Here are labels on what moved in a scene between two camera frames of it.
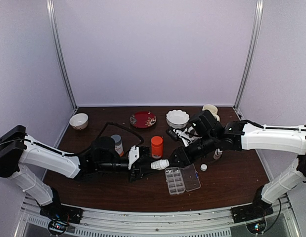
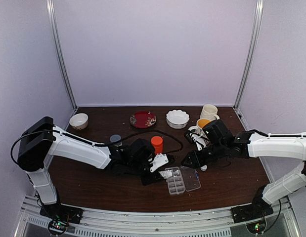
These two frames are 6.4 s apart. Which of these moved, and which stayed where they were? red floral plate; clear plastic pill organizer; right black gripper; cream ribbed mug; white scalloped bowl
Moved: right black gripper
Stayed: red floral plate; white scalloped bowl; cream ribbed mug; clear plastic pill organizer
